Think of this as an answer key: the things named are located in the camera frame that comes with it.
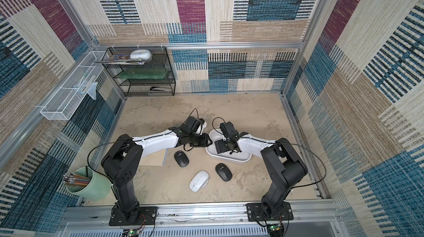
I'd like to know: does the white round device on shelf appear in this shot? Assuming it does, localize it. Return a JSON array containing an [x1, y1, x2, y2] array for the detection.
[[130, 49, 152, 61]]

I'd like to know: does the small black mouse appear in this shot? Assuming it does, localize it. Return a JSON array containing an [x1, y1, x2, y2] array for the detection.
[[215, 163, 233, 182]]

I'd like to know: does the white wireless mouse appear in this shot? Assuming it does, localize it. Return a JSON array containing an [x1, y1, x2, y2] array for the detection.
[[189, 170, 209, 192]]

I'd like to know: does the black item on bottom shelf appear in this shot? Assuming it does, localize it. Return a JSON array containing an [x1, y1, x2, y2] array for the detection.
[[150, 87, 172, 92]]

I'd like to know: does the green board on shelf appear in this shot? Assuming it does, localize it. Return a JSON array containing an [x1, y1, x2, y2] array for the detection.
[[115, 69, 168, 79]]

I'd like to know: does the black mesh shelf rack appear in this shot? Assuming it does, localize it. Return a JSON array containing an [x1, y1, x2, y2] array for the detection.
[[97, 46, 176, 98]]

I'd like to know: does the white wire wall basket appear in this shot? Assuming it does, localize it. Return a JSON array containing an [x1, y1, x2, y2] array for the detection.
[[40, 51, 104, 121]]

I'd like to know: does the cream booklet with blue edge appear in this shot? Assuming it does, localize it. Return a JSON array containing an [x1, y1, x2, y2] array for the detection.
[[139, 149, 167, 166]]

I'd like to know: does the white plastic storage box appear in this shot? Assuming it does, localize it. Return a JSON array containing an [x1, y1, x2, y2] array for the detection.
[[205, 130, 252, 164]]

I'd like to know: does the bundle of coloured pencils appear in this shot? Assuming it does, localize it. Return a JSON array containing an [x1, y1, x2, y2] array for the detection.
[[62, 173, 91, 187]]

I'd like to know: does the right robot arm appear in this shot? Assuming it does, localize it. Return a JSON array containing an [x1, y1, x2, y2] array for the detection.
[[210, 122, 308, 219]]

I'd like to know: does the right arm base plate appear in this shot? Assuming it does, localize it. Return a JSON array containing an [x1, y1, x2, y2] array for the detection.
[[245, 202, 294, 222]]

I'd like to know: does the green pencil cup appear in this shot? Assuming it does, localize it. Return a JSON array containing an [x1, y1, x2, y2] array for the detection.
[[65, 167, 112, 201]]

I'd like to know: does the black wireless mouse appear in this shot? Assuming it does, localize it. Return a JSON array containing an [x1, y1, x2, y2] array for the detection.
[[174, 150, 189, 167]]

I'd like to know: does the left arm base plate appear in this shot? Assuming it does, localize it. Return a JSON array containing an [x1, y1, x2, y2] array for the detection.
[[109, 205, 158, 227]]

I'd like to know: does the grey speckled mouse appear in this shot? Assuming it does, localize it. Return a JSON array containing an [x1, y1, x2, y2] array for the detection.
[[195, 121, 207, 135]]

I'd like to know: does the magazine on shelf top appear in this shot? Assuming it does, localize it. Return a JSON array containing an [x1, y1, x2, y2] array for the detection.
[[95, 55, 152, 65]]

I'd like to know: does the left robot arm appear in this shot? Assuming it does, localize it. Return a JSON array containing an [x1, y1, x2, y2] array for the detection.
[[101, 116, 212, 226]]

